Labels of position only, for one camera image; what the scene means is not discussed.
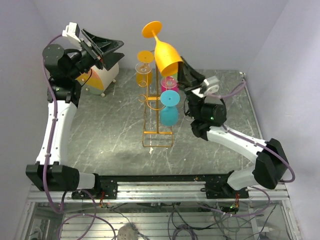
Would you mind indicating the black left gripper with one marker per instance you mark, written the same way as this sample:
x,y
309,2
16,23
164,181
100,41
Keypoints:
x,y
104,46

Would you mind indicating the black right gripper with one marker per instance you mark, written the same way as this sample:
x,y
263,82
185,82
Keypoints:
x,y
184,79

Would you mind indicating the clear wine glass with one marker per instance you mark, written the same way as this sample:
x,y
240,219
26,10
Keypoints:
x,y
143,68
168,82

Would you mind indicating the pink plastic wine glass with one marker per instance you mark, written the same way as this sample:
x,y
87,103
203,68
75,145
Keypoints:
x,y
173,89

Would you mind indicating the orange wine glass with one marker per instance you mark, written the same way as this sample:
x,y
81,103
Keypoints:
x,y
146,57
166,56

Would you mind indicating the blue plastic wine glass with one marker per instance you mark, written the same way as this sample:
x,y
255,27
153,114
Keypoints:
x,y
169,115

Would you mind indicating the green plastic wine glass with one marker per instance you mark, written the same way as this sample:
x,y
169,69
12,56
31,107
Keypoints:
x,y
176,75

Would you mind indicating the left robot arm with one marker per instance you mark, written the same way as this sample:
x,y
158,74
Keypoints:
x,y
50,172

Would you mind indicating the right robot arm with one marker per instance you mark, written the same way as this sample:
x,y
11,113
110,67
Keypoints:
x,y
209,113

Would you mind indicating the cream round drawer box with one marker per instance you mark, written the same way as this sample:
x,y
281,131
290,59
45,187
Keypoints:
x,y
97,80

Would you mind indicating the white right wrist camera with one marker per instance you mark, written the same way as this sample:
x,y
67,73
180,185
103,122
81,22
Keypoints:
x,y
208,87

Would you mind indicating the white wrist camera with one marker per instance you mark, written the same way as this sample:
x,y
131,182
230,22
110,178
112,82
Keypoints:
x,y
208,87
72,32

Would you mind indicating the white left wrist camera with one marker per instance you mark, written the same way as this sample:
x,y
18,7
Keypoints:
x,y
72,32

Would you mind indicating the gold wire glass rack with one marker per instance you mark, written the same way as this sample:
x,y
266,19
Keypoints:
x,y
153,134

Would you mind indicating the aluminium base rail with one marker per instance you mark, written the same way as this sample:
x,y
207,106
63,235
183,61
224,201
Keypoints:
x,y
152,192

